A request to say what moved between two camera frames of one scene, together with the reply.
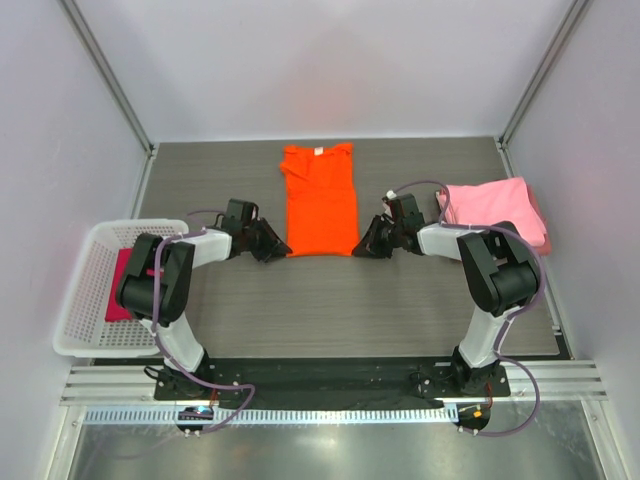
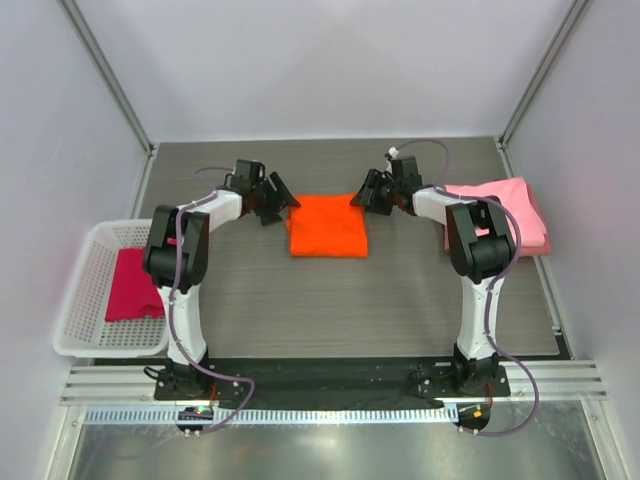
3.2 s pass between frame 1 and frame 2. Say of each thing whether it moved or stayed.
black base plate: stayed
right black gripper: moved
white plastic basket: stayed
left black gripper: moved
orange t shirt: moved
